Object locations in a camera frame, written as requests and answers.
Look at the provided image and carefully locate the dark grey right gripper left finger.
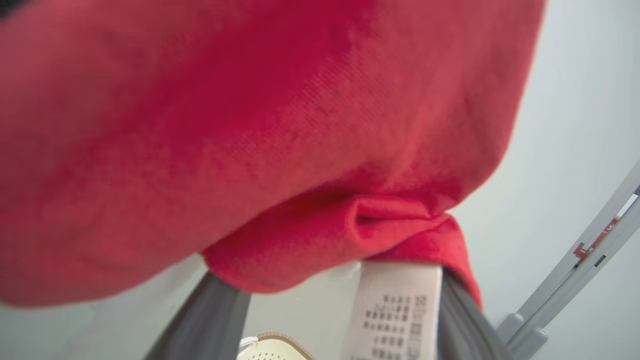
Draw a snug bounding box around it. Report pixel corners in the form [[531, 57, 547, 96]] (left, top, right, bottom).
[[144, 271, 252, 360]]

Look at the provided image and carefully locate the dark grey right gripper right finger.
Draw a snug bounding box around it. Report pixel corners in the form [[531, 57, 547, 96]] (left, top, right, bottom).
[[437, 271, 514, 360]]

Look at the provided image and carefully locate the red and white garment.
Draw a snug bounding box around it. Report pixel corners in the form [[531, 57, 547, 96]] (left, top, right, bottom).
[[0, 0, 547, 360]]

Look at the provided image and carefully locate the white perforated basket brown rim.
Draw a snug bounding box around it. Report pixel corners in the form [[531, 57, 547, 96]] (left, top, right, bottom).
[[237, 332, 317, 360]]

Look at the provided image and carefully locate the grey metal frame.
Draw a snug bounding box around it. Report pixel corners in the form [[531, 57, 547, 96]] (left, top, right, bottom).
[[496, 160, 640, 360]]

